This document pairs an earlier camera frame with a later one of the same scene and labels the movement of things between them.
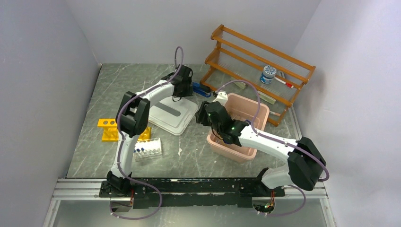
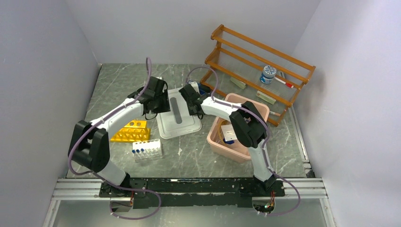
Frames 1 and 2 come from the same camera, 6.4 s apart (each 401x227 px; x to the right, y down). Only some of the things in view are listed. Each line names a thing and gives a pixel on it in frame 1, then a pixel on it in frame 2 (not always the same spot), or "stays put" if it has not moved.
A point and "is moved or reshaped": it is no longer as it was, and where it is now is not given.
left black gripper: [189, 91] -> [165, 107]
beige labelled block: [266, 97] stays put
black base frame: [192, 192] stays put
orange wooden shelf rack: [247, 69] stays put
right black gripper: [201, 115] -> [191, 113]
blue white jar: [267, 76] stays put
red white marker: [287, 85] stays put
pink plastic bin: [254, 114] stays put
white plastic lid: [172, 117] is moved or reshaped
